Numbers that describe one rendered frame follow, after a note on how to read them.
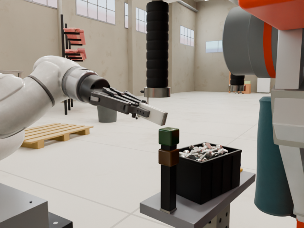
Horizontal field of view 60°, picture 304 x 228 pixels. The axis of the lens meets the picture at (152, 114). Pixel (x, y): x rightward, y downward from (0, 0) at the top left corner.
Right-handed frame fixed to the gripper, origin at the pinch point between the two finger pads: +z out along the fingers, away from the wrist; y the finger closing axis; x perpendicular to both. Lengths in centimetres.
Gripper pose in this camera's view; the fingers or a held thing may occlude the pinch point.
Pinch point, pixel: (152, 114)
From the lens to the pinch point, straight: 57.6
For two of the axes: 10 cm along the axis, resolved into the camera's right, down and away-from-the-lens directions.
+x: -2.2, 9.4, 2.7
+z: 7.9, 3.3, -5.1
